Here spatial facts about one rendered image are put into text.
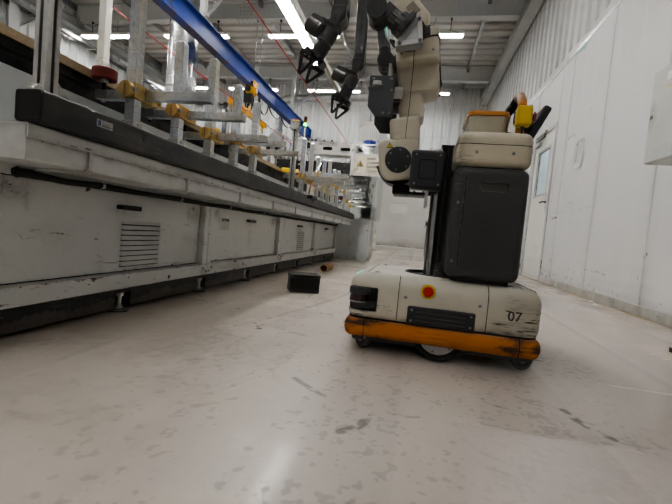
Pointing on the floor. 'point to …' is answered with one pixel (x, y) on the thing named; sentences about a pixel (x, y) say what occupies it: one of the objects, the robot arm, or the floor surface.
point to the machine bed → (123, 228)
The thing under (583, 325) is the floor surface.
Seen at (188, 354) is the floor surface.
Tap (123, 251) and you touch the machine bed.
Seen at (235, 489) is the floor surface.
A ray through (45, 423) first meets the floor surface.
